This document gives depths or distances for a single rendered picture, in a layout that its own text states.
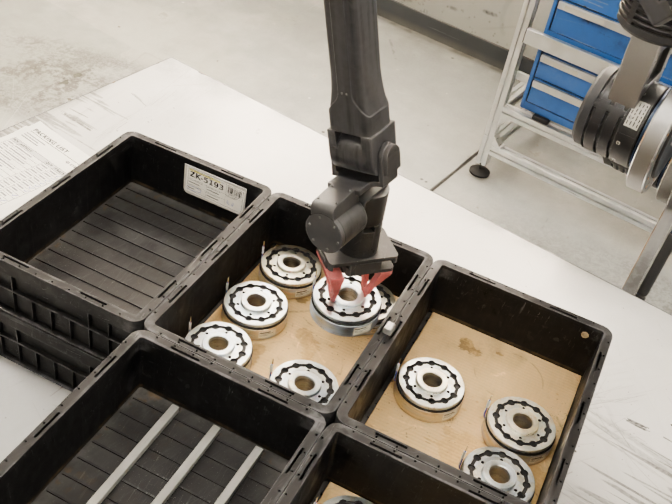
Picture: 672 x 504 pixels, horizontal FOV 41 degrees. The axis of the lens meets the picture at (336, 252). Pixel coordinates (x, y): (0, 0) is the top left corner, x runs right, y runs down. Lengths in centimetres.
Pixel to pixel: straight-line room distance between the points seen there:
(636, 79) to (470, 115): 236
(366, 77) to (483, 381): 56
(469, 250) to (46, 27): 259
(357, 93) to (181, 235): 59
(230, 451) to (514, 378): 47
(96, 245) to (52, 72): 221
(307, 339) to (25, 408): 45
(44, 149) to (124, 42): 199
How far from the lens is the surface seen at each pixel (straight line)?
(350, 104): 110
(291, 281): 146
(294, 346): 140
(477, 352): 147
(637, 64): 148
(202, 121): 213
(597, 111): 152
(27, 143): 204
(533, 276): 187
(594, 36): 310
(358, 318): 128
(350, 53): 107
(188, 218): 162
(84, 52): 387
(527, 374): 147
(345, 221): 112
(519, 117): 328
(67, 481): 123
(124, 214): 162
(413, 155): 346
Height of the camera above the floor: 183
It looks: 39 degrees down
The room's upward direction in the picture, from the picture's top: 11 degrees clockwise
